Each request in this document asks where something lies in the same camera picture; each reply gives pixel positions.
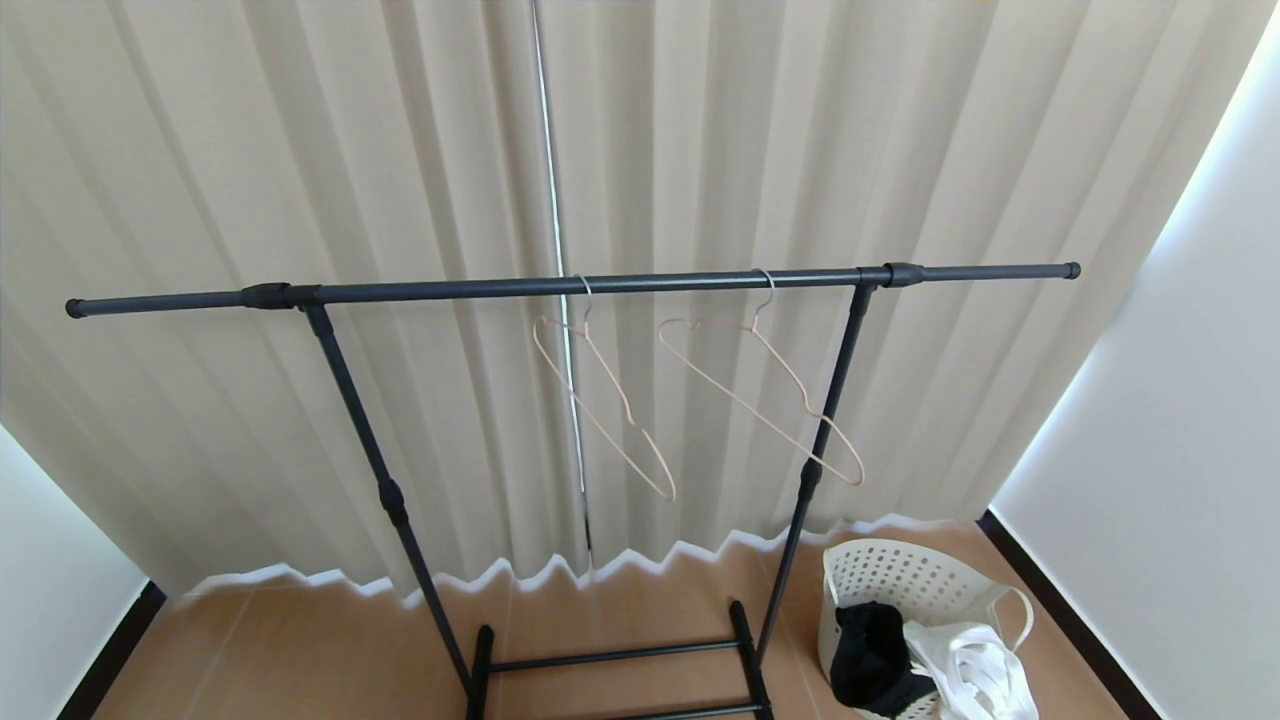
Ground black clothes rack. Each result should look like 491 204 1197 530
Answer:
65 262 1082 720

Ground white laundry basket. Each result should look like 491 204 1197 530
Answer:
817 538 1037 720

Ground white garment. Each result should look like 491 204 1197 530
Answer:
902 619 1042 720

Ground black shorts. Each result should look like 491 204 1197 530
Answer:
829 600 942 719

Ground beige curtain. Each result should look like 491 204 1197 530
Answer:
0 0 1280 611

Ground pink clothes hanger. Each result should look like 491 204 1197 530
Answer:
531 275 678 503
657 268 866 488

